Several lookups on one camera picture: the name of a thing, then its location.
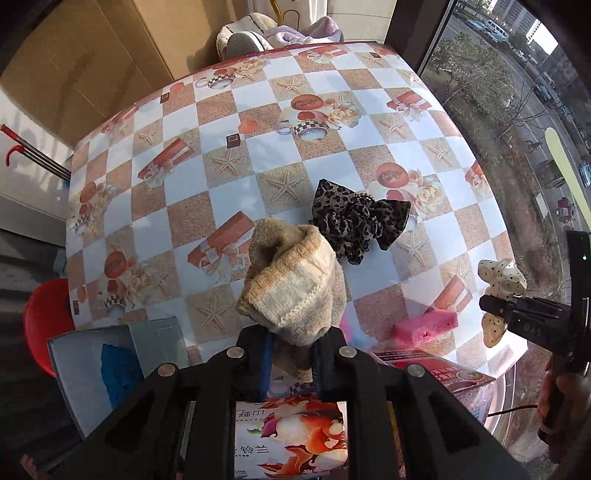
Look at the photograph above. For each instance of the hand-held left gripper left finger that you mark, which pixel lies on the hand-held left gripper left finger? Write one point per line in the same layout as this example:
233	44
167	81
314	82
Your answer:
265	369

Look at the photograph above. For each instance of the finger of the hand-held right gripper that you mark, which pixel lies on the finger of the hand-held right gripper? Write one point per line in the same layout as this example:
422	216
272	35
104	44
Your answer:
521	307
538	330

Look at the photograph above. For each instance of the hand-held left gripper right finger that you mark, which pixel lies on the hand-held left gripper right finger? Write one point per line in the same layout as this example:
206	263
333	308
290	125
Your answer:
323	369

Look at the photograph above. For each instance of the cream polka dot scrunchie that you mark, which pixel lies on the cream polka dot scrunchie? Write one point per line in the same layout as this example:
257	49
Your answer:
505	279

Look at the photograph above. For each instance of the beige knitted sock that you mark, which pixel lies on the beige knitted sock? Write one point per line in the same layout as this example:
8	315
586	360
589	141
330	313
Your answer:
291	286

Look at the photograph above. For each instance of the grey cardboard box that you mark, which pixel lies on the grey cardboard box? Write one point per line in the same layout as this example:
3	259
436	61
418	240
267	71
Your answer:
87	369

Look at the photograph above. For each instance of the person's right hand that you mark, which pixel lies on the person's right hand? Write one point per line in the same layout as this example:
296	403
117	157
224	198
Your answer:
554	406

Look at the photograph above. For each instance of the floral tissue pack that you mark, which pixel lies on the floral tissue pack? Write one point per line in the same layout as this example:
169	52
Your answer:
291	434

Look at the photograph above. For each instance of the pink sponge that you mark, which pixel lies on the pink sponge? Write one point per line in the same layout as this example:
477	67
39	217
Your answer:
425	328

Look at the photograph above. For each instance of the red patterned carton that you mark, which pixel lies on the red patterned carton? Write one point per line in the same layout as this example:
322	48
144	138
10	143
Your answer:
443	376

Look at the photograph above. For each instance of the leopard print scrunchie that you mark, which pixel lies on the leopard print scrunchie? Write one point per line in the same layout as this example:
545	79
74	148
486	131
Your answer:
355	217

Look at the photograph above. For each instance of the red plastic stool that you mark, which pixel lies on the red plastic stool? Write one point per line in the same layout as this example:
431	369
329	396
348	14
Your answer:
46	323

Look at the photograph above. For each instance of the checkered printed tablecloth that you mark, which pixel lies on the checkered printed tablecloth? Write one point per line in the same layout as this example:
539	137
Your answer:
258	138

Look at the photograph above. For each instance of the grey slipper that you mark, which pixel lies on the grey slipper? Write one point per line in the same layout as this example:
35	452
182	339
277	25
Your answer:
244	44

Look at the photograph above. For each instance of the lavender towel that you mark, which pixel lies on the lavender towel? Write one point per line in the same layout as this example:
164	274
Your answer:
309	30

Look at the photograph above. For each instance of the large cardboard box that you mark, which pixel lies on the large cardboard box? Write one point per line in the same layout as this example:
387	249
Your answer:
92	60

